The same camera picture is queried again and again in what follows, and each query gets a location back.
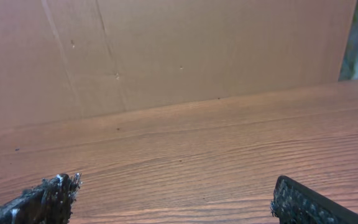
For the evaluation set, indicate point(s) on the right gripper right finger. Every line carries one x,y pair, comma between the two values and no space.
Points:
294,203

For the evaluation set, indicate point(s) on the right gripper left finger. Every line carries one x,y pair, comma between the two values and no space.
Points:
49,202

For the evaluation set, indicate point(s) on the cardboard back panel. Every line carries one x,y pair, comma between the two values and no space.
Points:
75,59

